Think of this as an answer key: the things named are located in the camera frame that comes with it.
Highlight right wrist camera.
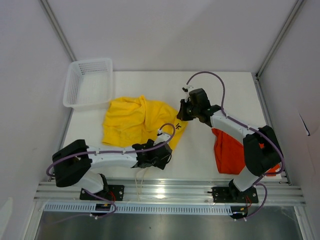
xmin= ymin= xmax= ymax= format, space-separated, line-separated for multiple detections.
xmin=182 ymin=84 xmax=194 ymax=102

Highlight orange shorts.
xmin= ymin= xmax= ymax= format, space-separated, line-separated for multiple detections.
xmin=212 ymin=125 xmax=283 ymax=177

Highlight aluminium frame post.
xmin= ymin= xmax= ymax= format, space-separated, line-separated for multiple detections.
xmin=38 ymin=0 xmax=77 ymax=62
xmin=255 ymin=0 xmax=307 ymax=81

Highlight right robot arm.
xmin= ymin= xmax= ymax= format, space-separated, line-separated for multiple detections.
xmin=177 ymin=87 xmax=283 ymax=203

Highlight white plastic basket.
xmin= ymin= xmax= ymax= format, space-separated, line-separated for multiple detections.
xmin=62 ymin=58 xmax=114 ymax=111

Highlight aluminium mounting rail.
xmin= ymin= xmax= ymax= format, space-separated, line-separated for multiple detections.
xmin=33 ymin=178 xmax=306 ymax=206

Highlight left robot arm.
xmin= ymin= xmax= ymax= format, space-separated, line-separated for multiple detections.
xmin=46 ymin=139 xmax=172 ymax=200

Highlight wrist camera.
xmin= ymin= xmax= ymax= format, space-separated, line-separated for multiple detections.
xmin=153 ymin=132 xmax=171 ymax=146
xmin=182 ymin=84 xmax=194 ymax=102

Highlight slotted cable duct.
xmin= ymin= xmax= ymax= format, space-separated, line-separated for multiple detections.
xmin=43 ymin=202 xmax=245 ymax=216

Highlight left aluminium frame post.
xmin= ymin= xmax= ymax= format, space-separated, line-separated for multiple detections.
xmin=38 ymin=0 xmax=77 ymax=62

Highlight yellow shorts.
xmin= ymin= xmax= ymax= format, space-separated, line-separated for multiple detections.
xmin=101 ymin=95 xmax=188 ymax=150

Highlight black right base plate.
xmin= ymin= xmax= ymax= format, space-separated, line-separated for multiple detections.
xmin=207 ymin=186 xmax=259 ymax=204

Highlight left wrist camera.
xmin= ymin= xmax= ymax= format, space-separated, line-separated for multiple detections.
xmin=153 ymin=132 xmax=171 ymax=146

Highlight right aluminium frame post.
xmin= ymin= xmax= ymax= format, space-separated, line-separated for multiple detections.
xmin=255 ymin=0 xmax=307 ymax=81

